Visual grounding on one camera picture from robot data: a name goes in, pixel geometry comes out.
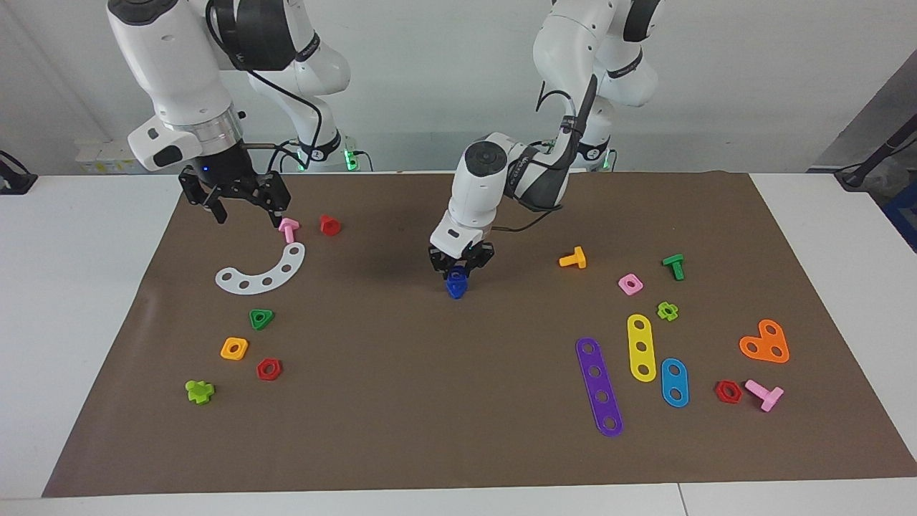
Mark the brown table mat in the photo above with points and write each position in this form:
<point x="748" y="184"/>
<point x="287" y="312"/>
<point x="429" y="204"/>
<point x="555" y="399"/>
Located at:
<point x="444" y="401"/>

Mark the pink plastic screw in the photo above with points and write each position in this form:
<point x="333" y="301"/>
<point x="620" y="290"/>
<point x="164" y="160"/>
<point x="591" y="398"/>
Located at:
<point x="288" y="231"/>
<point x="770" y="398"/>

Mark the pink square nut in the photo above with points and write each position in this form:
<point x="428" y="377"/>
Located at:
<point x="622" y="282"/>

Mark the red hexagon nut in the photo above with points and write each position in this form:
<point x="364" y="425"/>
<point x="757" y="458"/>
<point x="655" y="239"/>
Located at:
<point x="720" y="396"/>
<point x="276" y="375"/>

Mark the black clamp device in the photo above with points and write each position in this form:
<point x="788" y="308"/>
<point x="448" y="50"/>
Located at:
<point x="14" y="183"/>

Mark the red plastic screw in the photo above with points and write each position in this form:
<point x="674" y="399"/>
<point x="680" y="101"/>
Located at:
<point x="329" y="227"/>

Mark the orange heart-shaped plate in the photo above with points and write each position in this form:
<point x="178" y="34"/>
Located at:
<point x="765" y="344"/>

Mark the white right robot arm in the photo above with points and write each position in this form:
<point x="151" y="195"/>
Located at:
<point x="172" y="57"/>

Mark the black stand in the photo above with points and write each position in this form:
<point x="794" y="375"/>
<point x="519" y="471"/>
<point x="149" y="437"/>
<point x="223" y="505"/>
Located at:
<point x="877" y="154"/>

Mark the green plastic screw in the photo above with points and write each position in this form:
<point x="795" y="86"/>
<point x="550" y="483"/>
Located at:
<point x="676" y="269"/>

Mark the blue square nut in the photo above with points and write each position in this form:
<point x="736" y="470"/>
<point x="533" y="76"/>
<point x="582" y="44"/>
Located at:
<point x="458" y="275"/>

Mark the orange square nut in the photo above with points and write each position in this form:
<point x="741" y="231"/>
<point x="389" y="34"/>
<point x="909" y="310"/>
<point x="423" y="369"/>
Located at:
<point x="225" y="352"/>

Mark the purple four-hole strip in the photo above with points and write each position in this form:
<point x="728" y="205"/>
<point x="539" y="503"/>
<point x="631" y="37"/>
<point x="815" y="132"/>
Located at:
<point x="599" y="385"/>

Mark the white box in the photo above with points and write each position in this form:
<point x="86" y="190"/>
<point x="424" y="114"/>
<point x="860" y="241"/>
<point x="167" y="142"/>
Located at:
<point x="97" y="161"/>

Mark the white curved perforated strip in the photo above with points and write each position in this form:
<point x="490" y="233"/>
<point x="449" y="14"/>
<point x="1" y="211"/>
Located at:
<point x="278" y="276"/>

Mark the blue crate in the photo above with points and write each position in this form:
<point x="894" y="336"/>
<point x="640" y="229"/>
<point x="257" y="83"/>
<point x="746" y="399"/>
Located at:
<point x="906" y="215"/>

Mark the orange plastic screw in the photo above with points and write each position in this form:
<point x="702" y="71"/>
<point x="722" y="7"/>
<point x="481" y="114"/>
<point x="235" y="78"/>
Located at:
<point x="579" y="258"/>

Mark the lime green cross screw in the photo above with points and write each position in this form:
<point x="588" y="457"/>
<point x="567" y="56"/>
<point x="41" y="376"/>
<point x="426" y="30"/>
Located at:
<point x="199" y="393"/>

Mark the green triangle nut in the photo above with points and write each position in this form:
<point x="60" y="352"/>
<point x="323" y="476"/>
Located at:
<point x="258" y="325"/>

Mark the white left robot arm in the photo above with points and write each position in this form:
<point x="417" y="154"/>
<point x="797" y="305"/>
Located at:
<point x="480" y="193"/>

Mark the blue plastic screw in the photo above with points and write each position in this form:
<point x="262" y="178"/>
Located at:
<point x="456" y="290"/>

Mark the yellow three-hole strip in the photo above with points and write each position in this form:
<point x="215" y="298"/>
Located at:
<point x="641" y="337"/>

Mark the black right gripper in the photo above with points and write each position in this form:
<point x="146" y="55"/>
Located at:
<point x="229" y="175"/>

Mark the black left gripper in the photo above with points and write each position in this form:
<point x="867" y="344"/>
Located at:
<point x="462" y="259"/>

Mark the lime green cross nut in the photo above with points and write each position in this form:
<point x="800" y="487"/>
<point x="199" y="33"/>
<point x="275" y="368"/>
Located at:
<point x="661" y="310"/>

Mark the blue two-hole strip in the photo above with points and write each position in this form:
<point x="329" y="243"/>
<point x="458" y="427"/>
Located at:
<point x="674" y="383"/>

